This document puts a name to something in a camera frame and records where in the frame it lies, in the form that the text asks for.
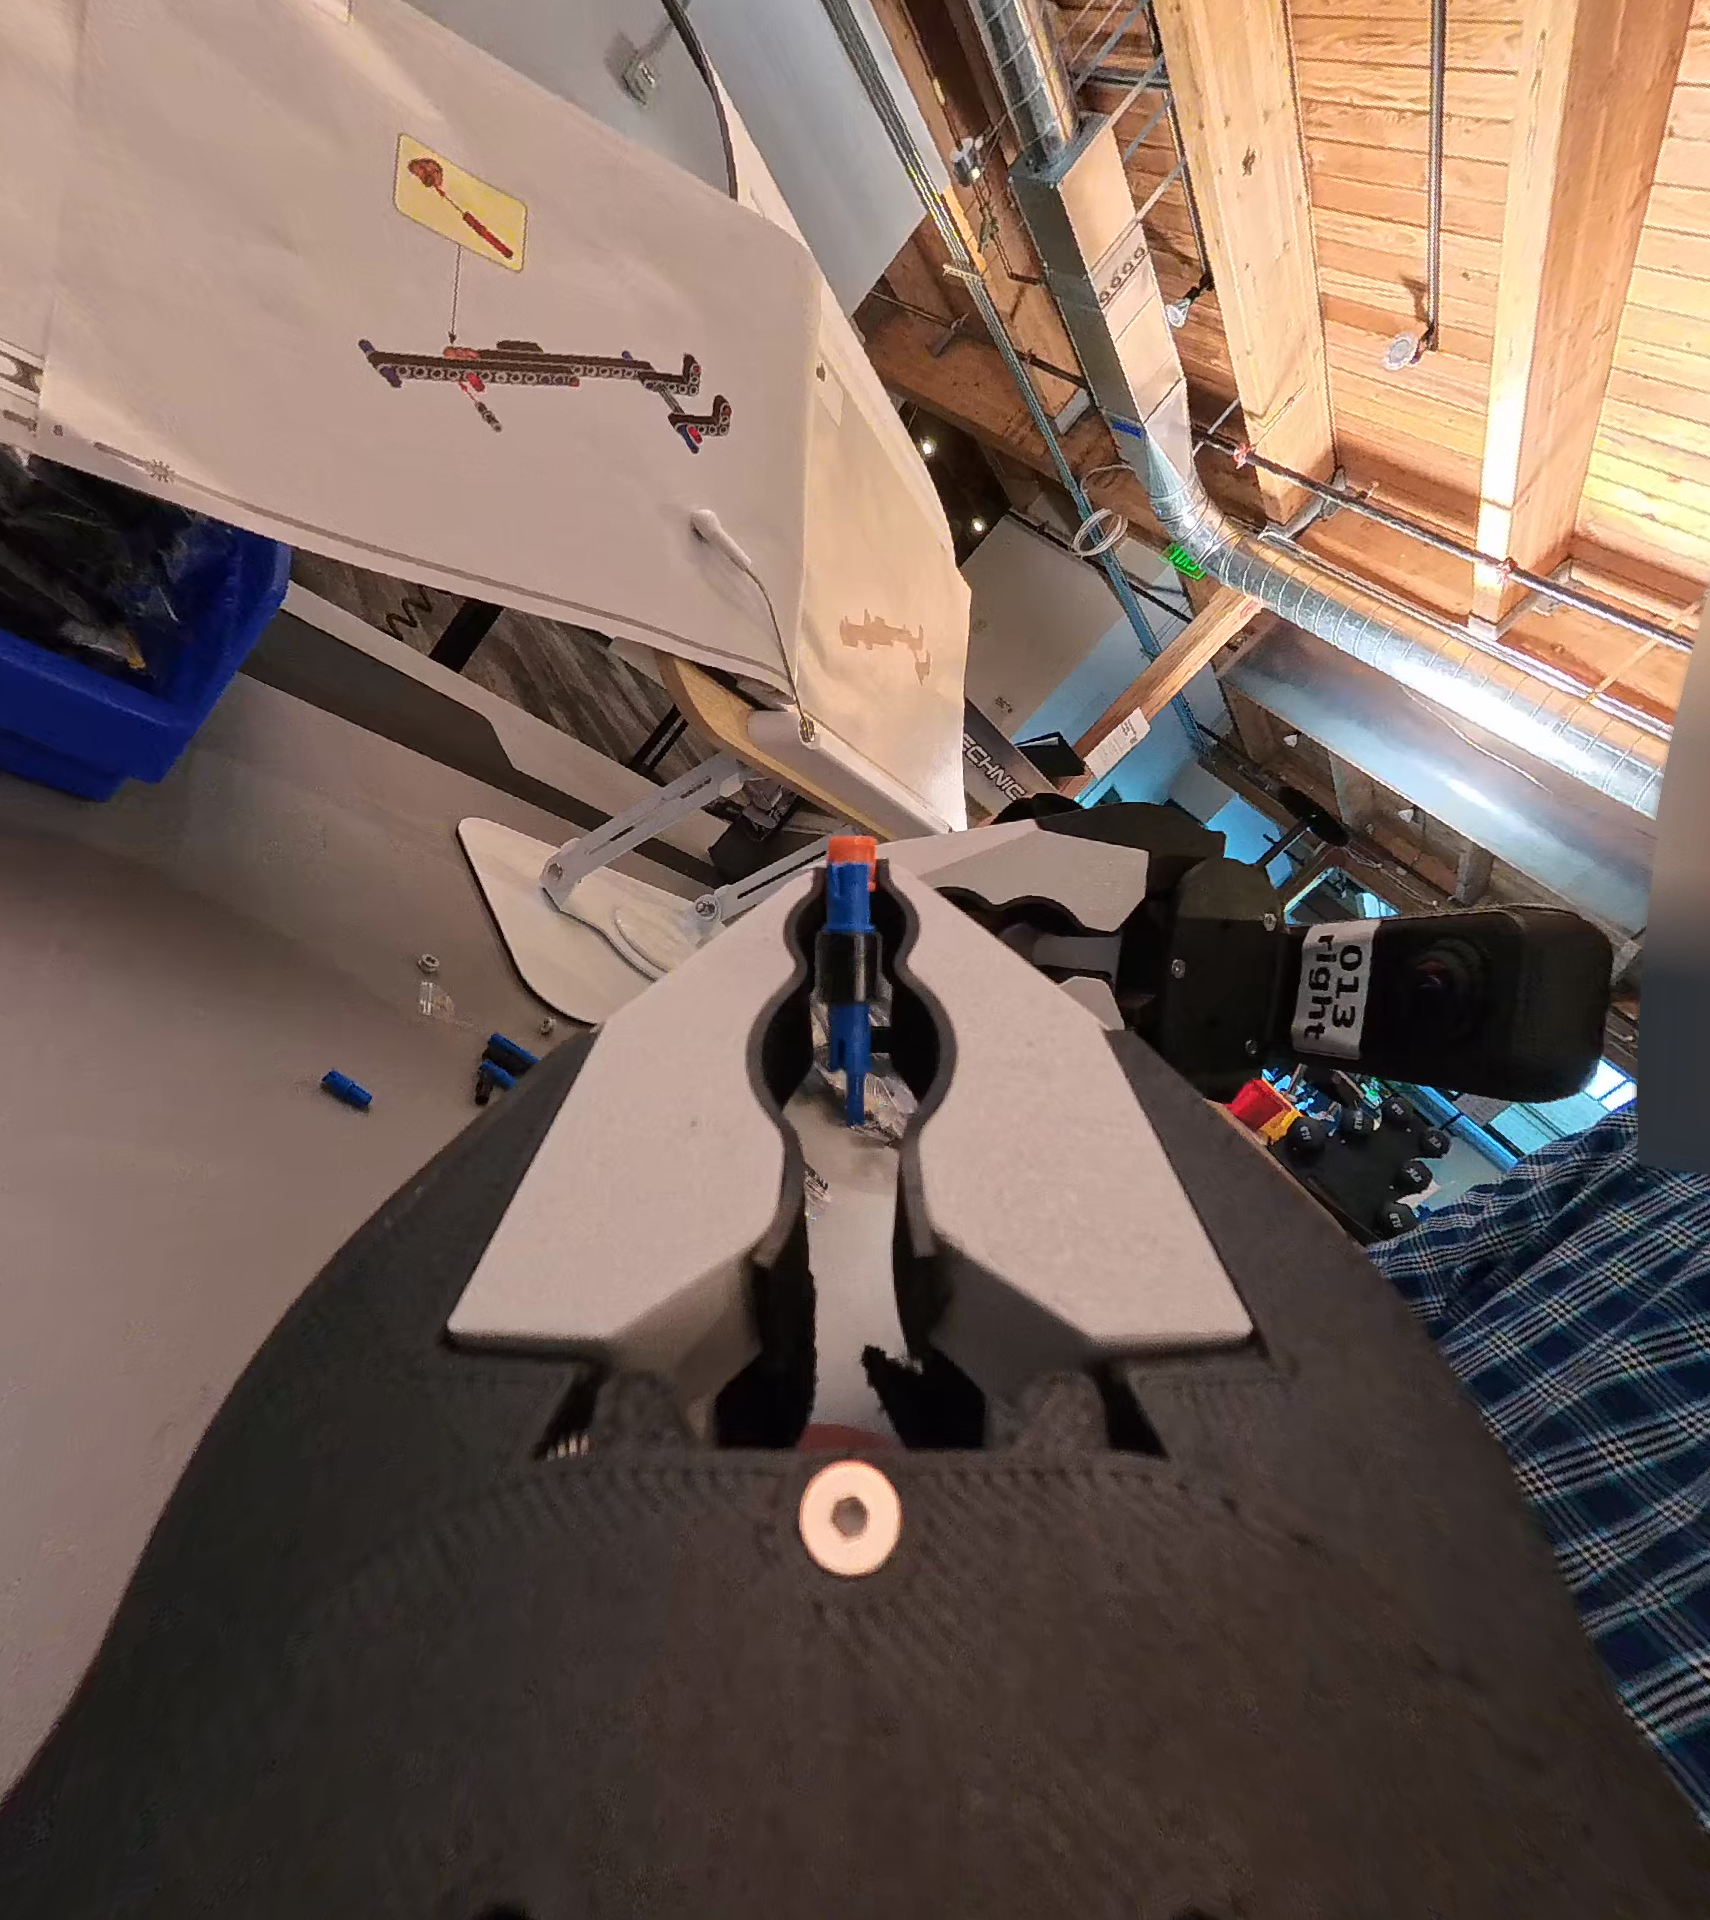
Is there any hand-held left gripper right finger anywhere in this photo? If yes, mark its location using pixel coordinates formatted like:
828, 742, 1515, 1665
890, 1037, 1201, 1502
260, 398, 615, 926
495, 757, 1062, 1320
886, 865, 1255, 1448

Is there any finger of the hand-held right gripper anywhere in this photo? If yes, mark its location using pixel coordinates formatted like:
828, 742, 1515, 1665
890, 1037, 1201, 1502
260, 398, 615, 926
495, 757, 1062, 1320
1041, 933, 1129, 1042
871, 813, 1155, 908

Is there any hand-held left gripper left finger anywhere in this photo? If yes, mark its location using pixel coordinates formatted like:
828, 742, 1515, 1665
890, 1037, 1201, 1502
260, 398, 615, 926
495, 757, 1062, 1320
446, 865, 819, 1448

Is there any black toy beam assembly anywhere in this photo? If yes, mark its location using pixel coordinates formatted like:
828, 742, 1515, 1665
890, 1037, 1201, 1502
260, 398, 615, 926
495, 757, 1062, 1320
812, 835, 890, 1130

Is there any person's right forearm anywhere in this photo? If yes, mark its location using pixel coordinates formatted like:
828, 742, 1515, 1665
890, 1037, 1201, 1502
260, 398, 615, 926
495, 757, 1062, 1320
1372, 1110, 1710, 1920

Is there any black toy set box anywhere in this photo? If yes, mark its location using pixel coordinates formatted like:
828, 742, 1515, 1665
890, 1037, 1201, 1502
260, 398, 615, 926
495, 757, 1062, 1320
951, 720, 1041, 829

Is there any black dumbbell rack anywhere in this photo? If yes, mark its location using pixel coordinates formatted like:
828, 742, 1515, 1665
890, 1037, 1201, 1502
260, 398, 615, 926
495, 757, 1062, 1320
1230, 1068, 1509, 1218

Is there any white wooden book stand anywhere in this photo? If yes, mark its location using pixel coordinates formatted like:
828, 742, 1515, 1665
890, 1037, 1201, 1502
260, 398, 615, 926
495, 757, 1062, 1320
458, 645, 976, 1035

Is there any blue plastic parts bin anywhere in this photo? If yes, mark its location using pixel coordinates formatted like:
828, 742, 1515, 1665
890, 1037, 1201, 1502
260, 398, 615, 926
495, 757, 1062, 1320
0, 534, 295, 806

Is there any pile of clear parts bags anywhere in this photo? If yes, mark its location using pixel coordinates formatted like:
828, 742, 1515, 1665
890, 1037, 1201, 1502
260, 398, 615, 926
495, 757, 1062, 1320
0, 406, 250, 700

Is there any white instruction booklet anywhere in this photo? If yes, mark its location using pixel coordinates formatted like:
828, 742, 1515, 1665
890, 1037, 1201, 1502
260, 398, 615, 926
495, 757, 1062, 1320
0, 0, 979, 835

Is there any silver ventilation duct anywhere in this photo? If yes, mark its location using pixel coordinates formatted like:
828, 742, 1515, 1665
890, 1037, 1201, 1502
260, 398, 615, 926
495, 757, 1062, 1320
1005, 129, 1695, 806

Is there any white-tipped wire page clip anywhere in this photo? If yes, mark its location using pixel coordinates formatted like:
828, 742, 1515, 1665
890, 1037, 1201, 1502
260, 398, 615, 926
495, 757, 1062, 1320
692, 510, 819, 742

